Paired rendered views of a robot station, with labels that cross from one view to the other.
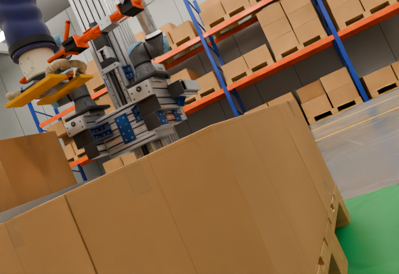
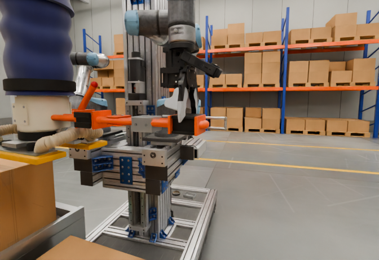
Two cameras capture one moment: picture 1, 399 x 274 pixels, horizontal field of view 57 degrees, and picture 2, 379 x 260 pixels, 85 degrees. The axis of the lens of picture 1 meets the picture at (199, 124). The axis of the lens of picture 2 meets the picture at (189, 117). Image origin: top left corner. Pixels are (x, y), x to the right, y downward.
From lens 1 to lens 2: 1.27 m
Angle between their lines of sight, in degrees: 10
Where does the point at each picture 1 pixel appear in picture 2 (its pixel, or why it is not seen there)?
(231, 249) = not seen: outside the picture
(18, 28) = (21, 61)
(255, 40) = (235, 66)
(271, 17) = (252, 59)
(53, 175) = (28, 215)
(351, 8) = (300, 76)
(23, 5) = (43, 30)
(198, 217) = not seen: outside the picture
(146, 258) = not seen: outside the picture
